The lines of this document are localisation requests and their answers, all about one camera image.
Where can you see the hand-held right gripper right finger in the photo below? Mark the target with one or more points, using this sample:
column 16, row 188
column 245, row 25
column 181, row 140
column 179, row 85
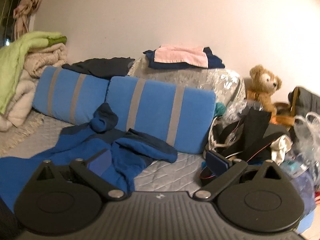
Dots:
column 217, row 165

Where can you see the black cloth bag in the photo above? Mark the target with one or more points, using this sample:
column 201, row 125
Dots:
column 255, row 130

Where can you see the beige textured throw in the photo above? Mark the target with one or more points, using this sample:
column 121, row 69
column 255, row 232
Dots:
column 20, row 130

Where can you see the blue grey-striped pillow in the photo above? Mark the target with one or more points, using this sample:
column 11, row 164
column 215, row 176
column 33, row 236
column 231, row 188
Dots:
column 62, row 92
column 155, row 105

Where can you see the pink and navy clothes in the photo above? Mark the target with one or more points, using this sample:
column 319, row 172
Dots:
column 215, row 60

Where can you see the brown basket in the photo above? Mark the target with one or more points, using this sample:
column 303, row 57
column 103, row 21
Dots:
column 282, row 118

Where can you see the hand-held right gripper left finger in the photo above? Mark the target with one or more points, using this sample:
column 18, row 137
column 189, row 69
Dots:
column 100, row 163

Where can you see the white cloth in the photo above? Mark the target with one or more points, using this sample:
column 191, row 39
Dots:
column 281, row 148

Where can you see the blue translucent bag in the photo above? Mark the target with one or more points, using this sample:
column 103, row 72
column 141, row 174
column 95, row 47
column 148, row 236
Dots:
column 302, row 187

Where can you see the pink towel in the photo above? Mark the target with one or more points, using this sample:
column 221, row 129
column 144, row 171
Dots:
column 180, row 55

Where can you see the black garment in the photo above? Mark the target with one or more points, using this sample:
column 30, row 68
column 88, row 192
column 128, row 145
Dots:
column 100, row 67

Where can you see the dark window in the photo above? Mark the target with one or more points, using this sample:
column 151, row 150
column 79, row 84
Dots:
column 6, row 17

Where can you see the brown teddy bear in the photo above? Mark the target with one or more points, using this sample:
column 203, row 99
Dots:
column 265, row 80

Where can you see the blue fleece jacket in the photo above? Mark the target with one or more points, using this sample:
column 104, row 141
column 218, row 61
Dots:
column 130, row 160

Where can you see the grey quilted bedspread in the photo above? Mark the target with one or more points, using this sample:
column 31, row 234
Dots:
column 170, row 175

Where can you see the green blanket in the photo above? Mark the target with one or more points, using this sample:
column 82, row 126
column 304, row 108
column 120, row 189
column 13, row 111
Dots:
column 12, row 62

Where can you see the silver patterned blanket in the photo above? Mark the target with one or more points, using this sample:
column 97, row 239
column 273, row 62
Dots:
column 200, row 80

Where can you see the teal cloth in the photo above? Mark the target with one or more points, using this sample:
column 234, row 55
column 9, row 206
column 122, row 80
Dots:
column 221, row 108

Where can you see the beige curtain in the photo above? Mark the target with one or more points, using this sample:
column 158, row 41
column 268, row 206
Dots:
column 25, row 7

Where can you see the clear plastic bag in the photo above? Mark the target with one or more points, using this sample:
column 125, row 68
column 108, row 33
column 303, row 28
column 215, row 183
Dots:
column 308, row 132

